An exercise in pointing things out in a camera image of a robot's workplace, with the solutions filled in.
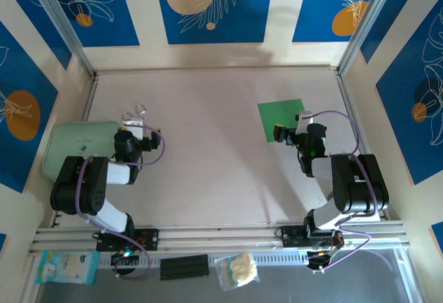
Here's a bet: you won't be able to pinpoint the green paper sheet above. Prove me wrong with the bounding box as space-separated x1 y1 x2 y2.
257 98 309 143

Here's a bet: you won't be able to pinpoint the metal scissors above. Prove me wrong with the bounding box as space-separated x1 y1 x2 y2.
120 104 147 124

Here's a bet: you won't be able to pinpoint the mint green zip pouch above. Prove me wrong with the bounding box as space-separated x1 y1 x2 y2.
41 121 120 183

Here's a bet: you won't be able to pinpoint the black ribbed block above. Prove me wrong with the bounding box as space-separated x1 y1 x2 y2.
159 254 210 281

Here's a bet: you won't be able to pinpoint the wet wipes packet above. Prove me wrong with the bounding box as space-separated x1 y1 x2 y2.
35 250 101 286

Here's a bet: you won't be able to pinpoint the clear bag with pale contents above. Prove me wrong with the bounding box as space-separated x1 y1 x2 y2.
214 250 260 292

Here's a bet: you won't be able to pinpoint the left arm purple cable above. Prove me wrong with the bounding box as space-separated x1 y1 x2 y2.
75 125 166 280

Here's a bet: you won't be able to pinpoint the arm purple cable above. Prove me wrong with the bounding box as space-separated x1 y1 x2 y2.
302 110 378 270
75 125 166 280

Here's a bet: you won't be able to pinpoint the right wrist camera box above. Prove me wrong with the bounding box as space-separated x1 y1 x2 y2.
295 110 314 134

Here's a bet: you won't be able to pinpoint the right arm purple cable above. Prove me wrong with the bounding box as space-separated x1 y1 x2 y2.
302 110 378 270

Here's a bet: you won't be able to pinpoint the aluminium side rail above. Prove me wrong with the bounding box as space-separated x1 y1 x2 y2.
51 73 101 228
335 69 390 221

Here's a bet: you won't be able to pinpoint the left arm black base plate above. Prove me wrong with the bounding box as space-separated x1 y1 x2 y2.
95 228 160 252

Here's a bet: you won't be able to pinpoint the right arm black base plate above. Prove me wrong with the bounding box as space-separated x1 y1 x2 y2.
278 226 343 248

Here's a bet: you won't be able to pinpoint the aluminium frame post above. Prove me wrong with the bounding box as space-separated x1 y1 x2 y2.
26 0 97 77
337 0 426 75

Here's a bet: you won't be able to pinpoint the aluminium mounting rail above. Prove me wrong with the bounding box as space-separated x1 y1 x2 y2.
29 220 411 257

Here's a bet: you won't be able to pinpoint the white slotted cable duct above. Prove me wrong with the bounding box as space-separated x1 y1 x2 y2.
98 251 309 269

